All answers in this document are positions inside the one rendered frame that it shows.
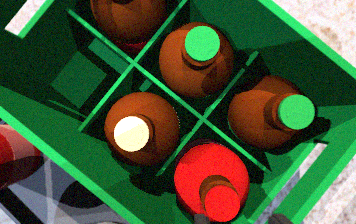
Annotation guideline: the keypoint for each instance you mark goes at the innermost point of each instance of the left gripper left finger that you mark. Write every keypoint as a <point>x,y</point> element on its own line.
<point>201,219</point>

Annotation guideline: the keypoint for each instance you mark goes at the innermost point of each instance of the brown bottle with red cap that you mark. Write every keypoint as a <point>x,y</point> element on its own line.
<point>130,23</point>

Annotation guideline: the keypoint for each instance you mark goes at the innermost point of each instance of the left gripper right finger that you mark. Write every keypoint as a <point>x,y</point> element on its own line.
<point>278,218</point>

